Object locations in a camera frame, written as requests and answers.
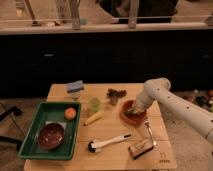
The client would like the orange round fruit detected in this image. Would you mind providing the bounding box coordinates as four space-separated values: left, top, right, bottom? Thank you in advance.
64 107 76 120

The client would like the white cloth in tray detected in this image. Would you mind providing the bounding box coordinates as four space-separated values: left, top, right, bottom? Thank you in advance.
45 121 67 131

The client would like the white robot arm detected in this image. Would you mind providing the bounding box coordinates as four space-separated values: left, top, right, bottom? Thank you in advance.
133 78 213 145

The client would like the dark grape bunch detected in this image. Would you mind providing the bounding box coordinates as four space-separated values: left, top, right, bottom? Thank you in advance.
107 89 127 106

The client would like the green plastic tray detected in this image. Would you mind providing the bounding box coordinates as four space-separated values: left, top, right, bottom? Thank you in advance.
19 102 81 160

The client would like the metal fork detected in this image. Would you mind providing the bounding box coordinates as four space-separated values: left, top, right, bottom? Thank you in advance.
144 120 156 146

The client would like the yellow banana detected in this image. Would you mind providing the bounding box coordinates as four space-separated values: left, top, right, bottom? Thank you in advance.
84 112 103 126

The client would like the green pepper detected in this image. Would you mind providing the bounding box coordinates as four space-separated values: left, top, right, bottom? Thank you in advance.
124 111 134 117

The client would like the wooden block brush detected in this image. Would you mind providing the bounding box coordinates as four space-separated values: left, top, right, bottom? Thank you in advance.
128 138 154 159

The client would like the black chair base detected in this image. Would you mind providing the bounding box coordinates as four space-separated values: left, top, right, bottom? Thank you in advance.
0 105 25 151

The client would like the orange bowl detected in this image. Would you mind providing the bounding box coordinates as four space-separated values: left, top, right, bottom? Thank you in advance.
120 100 146 126

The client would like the dark red bowl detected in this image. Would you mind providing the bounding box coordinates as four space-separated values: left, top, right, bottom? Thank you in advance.
37 126 65 150

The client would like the light green cup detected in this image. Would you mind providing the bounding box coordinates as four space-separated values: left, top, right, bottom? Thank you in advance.
88 98 101 113

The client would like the blue sponge block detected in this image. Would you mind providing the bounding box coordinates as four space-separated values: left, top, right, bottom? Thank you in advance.
66 80 84 93

